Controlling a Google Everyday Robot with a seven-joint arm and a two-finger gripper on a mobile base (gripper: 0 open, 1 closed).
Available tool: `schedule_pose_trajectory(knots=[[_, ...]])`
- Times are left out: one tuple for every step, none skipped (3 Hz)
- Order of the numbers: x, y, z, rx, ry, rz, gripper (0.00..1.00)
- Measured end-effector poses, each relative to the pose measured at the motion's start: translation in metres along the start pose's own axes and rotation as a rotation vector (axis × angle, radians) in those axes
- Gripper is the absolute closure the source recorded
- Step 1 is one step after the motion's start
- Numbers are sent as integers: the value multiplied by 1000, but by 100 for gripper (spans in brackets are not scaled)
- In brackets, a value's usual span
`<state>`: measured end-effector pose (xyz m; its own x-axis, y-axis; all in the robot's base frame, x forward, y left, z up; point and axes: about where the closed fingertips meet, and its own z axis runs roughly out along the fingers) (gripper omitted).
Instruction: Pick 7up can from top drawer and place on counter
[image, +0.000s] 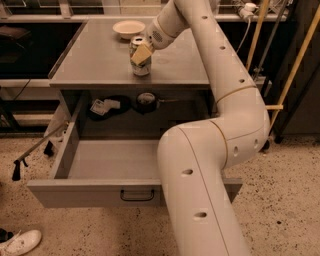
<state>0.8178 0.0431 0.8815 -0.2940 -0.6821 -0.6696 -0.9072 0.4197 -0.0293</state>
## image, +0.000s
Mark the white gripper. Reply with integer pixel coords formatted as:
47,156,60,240
130,18,175,65

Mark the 7up soda can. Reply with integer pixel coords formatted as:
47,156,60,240
129,36,151,76

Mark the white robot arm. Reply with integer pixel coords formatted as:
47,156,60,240
147,0,270,256

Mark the open grey drawer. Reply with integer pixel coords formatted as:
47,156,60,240
27,96,243,209

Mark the white bowl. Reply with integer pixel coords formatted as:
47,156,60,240
113,20,145,40

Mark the black round tape roll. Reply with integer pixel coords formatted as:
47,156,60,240
136,92,158,114

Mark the grey metal cabinet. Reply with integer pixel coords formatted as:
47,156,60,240
50,19,212,139

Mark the black bag with label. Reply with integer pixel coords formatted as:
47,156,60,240
87,95,131,121

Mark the white power adapter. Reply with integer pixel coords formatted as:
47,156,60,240
238,3,257,20

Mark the yellow hand truck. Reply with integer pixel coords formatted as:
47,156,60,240
244,0,320,151

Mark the grabber reacher tool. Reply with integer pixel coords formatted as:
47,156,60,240
12,121,68,181

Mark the white sneaker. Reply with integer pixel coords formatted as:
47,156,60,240
0,230,42,256

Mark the white power cable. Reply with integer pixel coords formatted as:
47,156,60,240
235,18,252,54

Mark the black drawer handle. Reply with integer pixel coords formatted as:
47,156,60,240
120,190,154,202

